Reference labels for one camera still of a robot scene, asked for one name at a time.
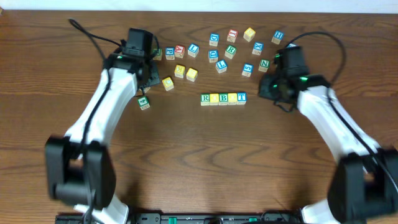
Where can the green 4 block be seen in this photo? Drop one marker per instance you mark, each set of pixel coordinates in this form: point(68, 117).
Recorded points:
point(143, 103)

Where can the green r block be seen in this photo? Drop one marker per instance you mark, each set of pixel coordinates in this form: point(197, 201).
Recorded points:
point(205, 99)
point(230, 51)

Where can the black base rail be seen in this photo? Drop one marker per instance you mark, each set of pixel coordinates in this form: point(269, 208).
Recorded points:
point(155, 218)

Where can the blue T block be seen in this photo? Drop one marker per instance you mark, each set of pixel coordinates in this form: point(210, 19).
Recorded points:
point(241, 98)

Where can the red I block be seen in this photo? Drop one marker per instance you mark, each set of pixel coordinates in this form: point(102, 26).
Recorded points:
point(232, 35)

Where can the blue L block upper left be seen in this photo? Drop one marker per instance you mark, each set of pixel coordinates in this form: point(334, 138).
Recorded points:
point(193, 50)

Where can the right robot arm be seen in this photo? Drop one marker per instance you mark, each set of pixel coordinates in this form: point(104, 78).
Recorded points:
point(364, 184)

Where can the blue D block lower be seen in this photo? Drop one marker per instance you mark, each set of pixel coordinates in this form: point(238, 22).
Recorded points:
point(213, 56)

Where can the yellow K block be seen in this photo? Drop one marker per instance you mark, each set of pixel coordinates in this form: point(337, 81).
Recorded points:
point(179, 71)

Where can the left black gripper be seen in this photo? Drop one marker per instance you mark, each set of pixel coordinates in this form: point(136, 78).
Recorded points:
point(152, 76)

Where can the yellow S block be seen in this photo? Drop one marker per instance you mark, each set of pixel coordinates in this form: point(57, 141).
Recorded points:
point(191, 74)

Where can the green B block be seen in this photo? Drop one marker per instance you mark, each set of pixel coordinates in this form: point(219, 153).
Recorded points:
point(223, 99)

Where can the green Z block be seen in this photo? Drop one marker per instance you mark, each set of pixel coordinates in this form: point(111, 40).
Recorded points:
point(157, 54)

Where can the blue d block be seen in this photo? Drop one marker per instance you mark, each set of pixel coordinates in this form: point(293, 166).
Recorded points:
point(214, 39)
point(213, 56)

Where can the blue l block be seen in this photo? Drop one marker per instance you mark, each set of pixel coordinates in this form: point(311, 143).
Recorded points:
point(221, 66)
point(193, 50)

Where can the blue D block upper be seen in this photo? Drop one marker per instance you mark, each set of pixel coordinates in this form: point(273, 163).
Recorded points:
point(214, 39)

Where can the blue H block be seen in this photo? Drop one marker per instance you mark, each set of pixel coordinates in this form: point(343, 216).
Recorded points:
point(277, 37)

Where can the blue 5 block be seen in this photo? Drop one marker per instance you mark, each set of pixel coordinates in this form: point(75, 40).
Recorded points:
point(247, 70)

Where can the red A block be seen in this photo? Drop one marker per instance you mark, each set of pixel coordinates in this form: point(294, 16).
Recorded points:
point(179, 51)

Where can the yellow C block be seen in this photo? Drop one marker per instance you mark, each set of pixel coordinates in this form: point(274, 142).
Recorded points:
point(168, 83)

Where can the blue P block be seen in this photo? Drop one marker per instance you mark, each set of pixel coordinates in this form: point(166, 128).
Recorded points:
point(169, 53)

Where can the yellow O block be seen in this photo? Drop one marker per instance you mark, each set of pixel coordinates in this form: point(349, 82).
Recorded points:
point(214, 99)
point(232, 98)

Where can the green N block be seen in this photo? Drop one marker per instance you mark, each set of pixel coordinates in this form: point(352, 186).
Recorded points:
point(264, 65)

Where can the blue L block centre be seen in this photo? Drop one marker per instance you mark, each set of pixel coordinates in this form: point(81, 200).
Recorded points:
point(221, 66)

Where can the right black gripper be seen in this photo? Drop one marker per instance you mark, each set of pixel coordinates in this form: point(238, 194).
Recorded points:
point(263, 88)

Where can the yellow block top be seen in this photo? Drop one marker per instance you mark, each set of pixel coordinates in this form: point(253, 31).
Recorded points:
point(249, 34)

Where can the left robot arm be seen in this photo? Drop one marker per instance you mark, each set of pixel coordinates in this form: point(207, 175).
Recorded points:
point(78, 164)

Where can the blue X block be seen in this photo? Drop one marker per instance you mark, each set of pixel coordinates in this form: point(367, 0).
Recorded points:
point(257, 48)

